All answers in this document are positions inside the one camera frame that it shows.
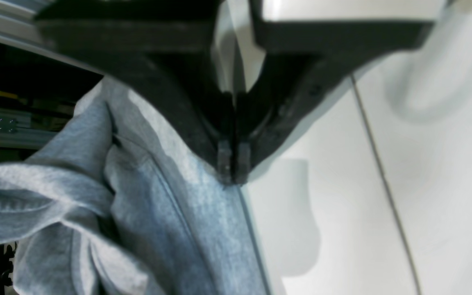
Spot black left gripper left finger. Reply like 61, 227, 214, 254
35, 18, 236, 185

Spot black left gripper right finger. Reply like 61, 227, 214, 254
234, 20, 434, 184

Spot grey T-shirt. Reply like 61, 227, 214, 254
0, 77, 270, 295

